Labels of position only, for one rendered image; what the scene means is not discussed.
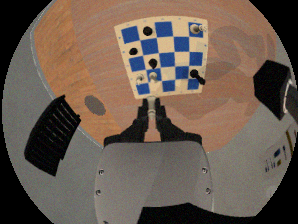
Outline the blue and cream chessboard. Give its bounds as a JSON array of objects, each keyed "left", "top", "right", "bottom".
[{"left": 114, "top": 16, "right": 208, "bottom": 99}]

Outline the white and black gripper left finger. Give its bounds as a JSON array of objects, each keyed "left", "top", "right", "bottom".
[{"left": 104, "top": 98, "right": 149, "bottom": 146}]

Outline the white chess bishop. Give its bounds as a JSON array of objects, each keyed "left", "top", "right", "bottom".
[{"left": 146, "top": 96, "right": 156, "bottom": 120}]

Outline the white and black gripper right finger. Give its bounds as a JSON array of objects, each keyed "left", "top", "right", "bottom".
[{"left": 155, "top": 98, "right": 202, "bottom": 145}]

